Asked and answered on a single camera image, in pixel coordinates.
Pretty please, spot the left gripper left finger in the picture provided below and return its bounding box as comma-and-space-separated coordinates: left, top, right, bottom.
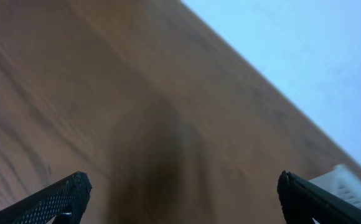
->
0, 172, 92, 224

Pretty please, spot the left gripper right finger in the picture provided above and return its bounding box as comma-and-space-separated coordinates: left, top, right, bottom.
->
277, 170, 361, 224

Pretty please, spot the clear plastic mesh basket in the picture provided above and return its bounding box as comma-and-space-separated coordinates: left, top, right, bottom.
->
310, 164, 361, 209

